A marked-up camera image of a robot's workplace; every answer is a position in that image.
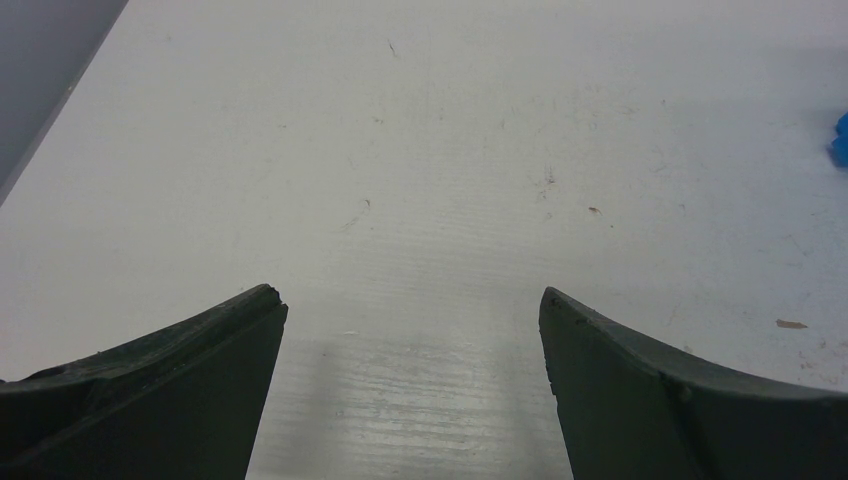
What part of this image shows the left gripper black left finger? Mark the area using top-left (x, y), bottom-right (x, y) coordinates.
top-left (1, 284), bottom-right (288, 479)

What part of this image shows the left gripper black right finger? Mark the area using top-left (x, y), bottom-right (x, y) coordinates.
top-left (539, 288), bottom-right (847, 479)

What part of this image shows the blue plastic bin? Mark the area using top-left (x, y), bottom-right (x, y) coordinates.
top-left (830, 113), bottom-right (848, 168)

